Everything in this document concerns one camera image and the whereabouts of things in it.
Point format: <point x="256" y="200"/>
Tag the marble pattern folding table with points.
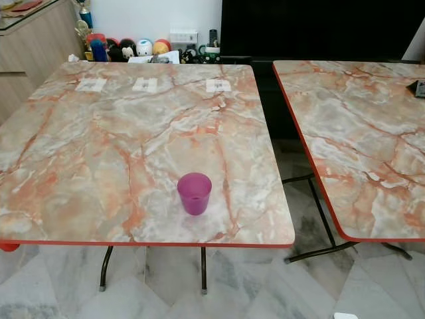
<point x="358" y="133"/>

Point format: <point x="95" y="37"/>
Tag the white wall socket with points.
<point x="183" y="37"/>

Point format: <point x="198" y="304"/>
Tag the purple plastic cup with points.
<point x="194" y="194"/>

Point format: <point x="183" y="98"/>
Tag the marble folding table with labels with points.
<point x="99" y="146"/>

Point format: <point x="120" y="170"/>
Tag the black television screen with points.
<point x="319" y="26"/>

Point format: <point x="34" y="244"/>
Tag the black remote control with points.
<point x="213" y="37"/>

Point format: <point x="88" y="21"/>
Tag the white paper sheet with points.
<point x="166" y="58"/>

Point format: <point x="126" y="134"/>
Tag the small black device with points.
<point x="420" y="89"/>

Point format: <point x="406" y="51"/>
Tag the green mug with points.
<point x="211" y="54"/>

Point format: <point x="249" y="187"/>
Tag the orange and yellow round doll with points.
<point x="161" y="47"/>

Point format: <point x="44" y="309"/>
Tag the red plastic object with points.
<point x="8" y="246"/>

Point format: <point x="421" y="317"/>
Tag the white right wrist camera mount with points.
<point x="346" y="316"/>

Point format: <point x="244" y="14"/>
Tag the white and blue round doll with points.
<point x="144" y="48"/>

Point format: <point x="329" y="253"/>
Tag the light wooden cabinet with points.
<point x="33" y="53"/>

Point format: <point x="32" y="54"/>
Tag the blue bristly toy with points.
<point x="98" y="50"/>

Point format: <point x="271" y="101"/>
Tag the blue trophy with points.
<point x="84" y="14"/>

